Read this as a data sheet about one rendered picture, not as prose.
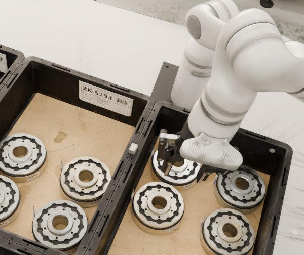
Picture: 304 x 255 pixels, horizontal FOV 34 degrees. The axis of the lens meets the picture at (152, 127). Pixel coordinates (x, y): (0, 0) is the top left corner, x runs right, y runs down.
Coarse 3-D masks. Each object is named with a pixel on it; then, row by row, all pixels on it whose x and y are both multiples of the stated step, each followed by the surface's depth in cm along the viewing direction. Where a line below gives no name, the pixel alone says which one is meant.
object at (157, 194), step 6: (156, 192) 98; (162, 192) 98; (150, 198) 97; (168, 198) 97; (150, 204) 96; (168, 204) 96; (150, 210) 95; (156, 210) 95; (162, 210) 95; (168, 210) 96
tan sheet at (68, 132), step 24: (48, 96) 114; (24, 120) 109; (48, 120) 110; (72, 120) 110; (96, 120) 111; (48, 144) 106; (72, 144) 106; (96, 144) 107; (120, 144) 108; (48, 168) 102; (24, 192) 98; (48, 192) 99; (24, 216) 95
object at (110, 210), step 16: (144, 128) 99; (240, 128) 102; (144, 144) 97; (272, 144) 101; (288, 160) 98; (128, 176) 92; (112, 208) 87; (272, 224) 89; (96, 240) 83; (272, 240) 87
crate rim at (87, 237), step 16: (48, 64) 106; (16, 80) 103; (96, 80) 105; (0, 96) 99; (144, 96) 104; (144, 112) 101; (128, 144) 96; (128, 160) 94; (112, 176) 91; (112, 192) 89; (96, 224) 85; (16, 240) 81; (32, 240) 82
